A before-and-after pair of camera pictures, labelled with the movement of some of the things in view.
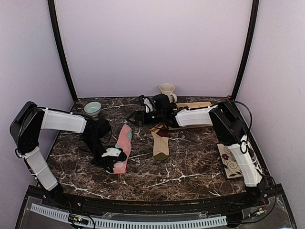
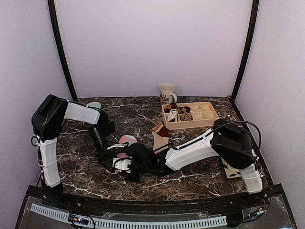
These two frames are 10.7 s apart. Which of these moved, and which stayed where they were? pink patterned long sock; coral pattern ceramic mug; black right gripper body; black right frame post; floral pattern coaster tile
Moved: pink patterned long sock; black right gripper body
Stayed: floral pattern coaster tile; coral pattern ceramic mug; black right frame post
